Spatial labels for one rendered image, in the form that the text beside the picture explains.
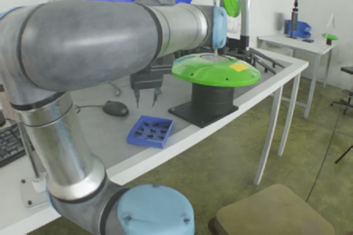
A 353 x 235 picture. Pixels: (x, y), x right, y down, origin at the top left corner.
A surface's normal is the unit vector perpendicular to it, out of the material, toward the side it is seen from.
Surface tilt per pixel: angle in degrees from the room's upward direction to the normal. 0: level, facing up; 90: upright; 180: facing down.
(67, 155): 95
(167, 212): 5
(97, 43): 82
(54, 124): 95
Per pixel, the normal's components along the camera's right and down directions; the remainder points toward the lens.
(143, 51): 0.73, 0.48
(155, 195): 0.11, -0.90
